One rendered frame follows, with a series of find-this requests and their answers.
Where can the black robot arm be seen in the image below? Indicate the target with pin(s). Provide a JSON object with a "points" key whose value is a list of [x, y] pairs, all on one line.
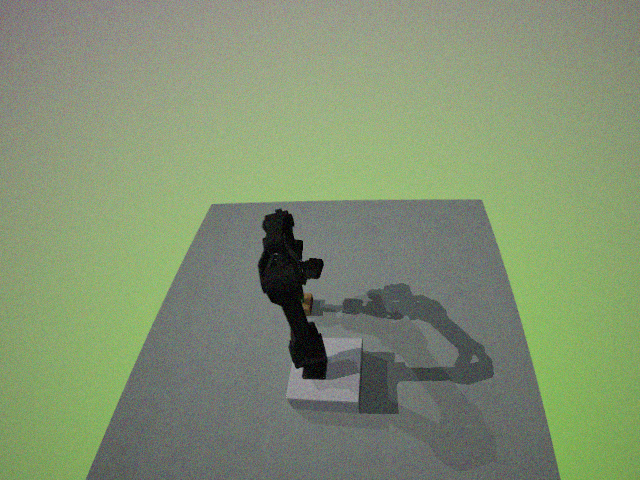
{"points": [[283, 286]]}

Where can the brown block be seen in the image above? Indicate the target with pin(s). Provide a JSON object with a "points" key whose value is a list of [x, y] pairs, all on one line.
{"points": [[307, 304]]}

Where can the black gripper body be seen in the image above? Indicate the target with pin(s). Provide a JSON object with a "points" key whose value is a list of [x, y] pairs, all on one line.
{"points": [[312, 268]]}

